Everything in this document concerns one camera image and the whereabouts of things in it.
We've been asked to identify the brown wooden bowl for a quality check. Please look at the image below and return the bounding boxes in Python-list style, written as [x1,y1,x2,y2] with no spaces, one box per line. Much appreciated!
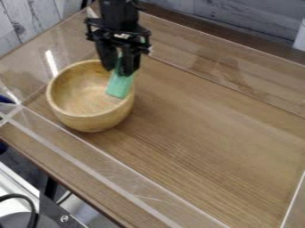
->
[45,60,135,133]

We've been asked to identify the black cable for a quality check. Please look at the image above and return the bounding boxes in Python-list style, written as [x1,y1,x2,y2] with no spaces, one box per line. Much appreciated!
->
[0,193,40,228]

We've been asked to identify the green rectangular block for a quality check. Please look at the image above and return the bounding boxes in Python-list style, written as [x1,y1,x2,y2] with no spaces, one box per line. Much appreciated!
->
[105,51,136,100]

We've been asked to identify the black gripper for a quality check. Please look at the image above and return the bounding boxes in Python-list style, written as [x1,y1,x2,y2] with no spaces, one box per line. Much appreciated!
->
[84,0,151,77]

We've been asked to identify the clear acrylic tray wall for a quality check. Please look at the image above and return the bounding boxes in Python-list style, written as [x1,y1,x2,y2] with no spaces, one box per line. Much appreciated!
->
[0,12,305,228]

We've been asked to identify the white object at right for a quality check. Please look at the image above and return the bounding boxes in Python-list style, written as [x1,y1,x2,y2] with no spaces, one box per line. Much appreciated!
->
[293,19,305,52]

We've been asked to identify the black table leg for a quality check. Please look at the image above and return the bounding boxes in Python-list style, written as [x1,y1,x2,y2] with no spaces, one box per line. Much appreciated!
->
[44,177,59,200]

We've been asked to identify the black metal bracket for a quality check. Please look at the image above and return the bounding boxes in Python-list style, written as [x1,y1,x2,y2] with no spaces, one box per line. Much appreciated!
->
[37,194,88,228]

